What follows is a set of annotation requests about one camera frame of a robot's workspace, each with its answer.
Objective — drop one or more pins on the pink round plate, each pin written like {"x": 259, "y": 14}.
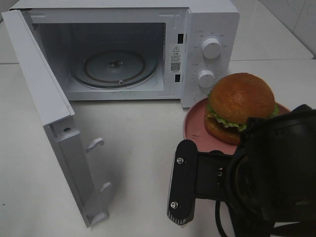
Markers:
{"x": 194, "y": 130}

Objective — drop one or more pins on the round white door button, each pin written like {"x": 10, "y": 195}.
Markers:
{"x": 200, "y": 96}

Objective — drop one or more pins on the toy hamburger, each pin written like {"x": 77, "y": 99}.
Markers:
{"x": 232, "y": 101}

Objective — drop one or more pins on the white microwave door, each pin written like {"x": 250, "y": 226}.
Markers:
{"x": 57, "y": 118}

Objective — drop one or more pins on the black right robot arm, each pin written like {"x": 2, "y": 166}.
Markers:
{"x": 275, "y": 179}

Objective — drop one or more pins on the lower white timer knob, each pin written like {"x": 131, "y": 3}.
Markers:
{"x": 206, "y": 78}

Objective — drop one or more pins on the white microwave oven body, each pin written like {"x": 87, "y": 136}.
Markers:
{"x": 170, "y": 30}

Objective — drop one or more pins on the upper white power knob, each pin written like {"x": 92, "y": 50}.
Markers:
{"x": 211, "y": 47}

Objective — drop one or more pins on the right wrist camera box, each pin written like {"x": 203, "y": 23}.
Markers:
{"x": 201, "y": 175}

